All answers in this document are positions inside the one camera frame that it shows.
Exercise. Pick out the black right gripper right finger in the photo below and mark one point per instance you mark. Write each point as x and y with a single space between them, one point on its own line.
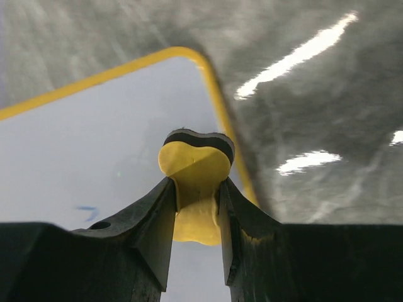
265 260

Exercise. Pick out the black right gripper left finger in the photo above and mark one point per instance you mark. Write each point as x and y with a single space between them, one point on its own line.
124 257

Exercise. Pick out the yellow framed whiteboard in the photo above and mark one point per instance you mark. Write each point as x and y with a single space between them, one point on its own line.
84 152

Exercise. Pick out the yellow whiteboard eraser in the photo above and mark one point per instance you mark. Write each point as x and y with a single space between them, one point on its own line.
197 163

